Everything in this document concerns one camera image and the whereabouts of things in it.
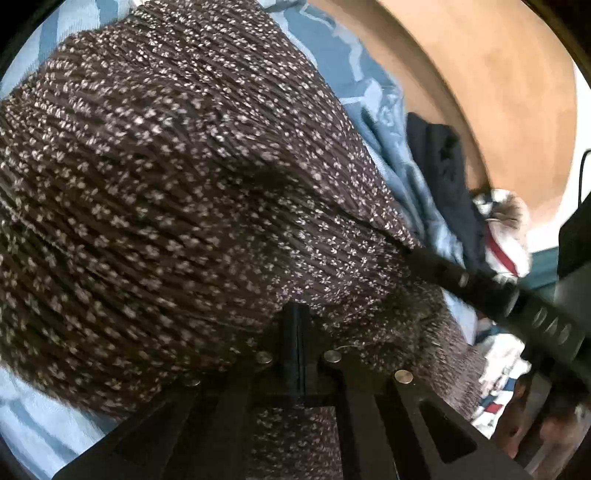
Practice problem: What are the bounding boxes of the teal curtain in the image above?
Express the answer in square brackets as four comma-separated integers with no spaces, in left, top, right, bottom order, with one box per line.
[526,247,561,289]

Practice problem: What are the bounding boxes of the brown speckled knit sweater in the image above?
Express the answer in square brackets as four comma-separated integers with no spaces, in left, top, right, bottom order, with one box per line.
[0,0,485,480]

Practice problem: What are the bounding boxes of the star print pillow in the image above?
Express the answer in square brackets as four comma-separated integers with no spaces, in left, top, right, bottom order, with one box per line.
[473,188,532,278]

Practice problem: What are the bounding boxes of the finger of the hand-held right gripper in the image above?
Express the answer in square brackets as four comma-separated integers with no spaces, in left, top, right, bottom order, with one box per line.
[406,247,520,324]

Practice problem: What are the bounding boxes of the wooden headboard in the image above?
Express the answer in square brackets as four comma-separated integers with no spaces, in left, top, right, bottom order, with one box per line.
[309,0,580,241]

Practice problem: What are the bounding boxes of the dark navy garment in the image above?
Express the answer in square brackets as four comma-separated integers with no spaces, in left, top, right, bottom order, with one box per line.
[406,113,499,278]

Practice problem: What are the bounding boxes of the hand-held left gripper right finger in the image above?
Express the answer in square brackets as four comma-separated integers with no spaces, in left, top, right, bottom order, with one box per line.
[301,305,532,480]

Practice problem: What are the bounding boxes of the red blue striped printed blanket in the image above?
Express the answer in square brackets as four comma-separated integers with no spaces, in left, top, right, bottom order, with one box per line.
[471,318,532,439]

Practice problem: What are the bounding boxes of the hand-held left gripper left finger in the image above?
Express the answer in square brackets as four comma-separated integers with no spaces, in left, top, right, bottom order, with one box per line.
[53,302,302,480]

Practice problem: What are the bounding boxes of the person's right hand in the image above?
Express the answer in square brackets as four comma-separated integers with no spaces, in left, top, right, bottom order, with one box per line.
[499,374,583,462]

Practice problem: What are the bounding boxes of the blue striped duvet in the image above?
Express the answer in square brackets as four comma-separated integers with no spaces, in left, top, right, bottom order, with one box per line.
[0,0,481,480]

